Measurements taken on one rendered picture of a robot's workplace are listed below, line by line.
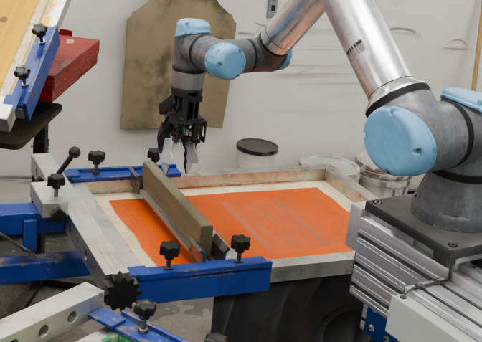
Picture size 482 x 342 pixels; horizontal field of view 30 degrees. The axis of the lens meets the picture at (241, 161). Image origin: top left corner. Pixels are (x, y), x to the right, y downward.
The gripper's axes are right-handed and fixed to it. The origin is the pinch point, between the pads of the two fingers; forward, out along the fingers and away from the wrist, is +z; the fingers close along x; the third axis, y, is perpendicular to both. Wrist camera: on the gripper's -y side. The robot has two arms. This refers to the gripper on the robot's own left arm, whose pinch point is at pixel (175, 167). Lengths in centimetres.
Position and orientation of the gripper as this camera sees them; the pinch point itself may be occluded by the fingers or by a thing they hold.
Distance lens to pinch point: 211.1
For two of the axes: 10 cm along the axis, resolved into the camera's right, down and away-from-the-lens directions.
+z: -1.2, 9.3, 3.5
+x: 9.0, -0.5, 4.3
